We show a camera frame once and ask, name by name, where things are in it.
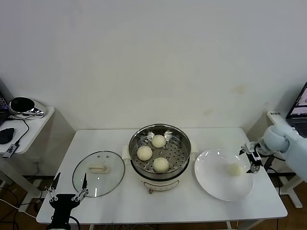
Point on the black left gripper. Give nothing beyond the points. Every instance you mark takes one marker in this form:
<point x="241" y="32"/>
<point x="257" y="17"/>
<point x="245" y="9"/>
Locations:
<point x="62" y="202"/>

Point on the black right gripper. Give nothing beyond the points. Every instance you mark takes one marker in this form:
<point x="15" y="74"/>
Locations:
<point x="255" y="149"/>

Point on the white steamed baozi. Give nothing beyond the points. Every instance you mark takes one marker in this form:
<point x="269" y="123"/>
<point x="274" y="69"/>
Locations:
<point x="158" y="141"/>
<point x="160" y="165"/>
<point x="144" y="153"/>
<point x="233" y="169"/>

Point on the glass pot lid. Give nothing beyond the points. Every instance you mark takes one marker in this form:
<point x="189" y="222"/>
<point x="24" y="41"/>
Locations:
<point x="112" y="167"/>

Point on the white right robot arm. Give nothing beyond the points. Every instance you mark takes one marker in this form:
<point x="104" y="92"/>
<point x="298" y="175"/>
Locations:
<point x="275" y="139"/>

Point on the stainless steel steamer basket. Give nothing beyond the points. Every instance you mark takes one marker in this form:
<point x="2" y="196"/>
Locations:
<point x="177" y="153"/>

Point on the black power adapter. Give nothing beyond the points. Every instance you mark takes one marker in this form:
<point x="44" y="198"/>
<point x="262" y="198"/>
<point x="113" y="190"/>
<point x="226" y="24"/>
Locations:
<point x="269" y="164"/>

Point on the white side table with label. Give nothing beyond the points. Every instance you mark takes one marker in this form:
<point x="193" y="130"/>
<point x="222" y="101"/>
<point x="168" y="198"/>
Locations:
<point x="272" y="117"/>

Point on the white round plate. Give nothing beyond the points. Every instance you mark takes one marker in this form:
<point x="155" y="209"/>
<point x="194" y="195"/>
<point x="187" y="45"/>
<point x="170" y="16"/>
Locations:
<point x="208" y="179"/>

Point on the small printed table label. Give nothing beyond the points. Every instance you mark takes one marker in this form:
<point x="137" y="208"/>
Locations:
<point x="274" y="113"/>

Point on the open laptop pink screen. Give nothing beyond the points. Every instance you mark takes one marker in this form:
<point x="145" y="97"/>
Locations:
<point x="299" y="112"/>

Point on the grey usb hub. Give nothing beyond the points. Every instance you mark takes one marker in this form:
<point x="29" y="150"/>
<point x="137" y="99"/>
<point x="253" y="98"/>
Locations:
<point x="10" y="151"/>

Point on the black computer mouse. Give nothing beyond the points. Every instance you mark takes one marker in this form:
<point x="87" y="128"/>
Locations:
<point x="6" y="135"/>

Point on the cream electric cooking pot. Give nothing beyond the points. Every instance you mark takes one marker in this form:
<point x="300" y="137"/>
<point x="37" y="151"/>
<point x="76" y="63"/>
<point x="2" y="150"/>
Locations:
<point x="160" y="185"/>

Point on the shiny chrome rounded device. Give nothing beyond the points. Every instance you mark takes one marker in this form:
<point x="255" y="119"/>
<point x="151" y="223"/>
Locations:
<point x="21" y="105"/>

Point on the dark laptop edge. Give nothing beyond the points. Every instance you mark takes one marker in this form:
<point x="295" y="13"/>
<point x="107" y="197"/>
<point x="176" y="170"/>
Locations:
<point x="2" y="105"/>

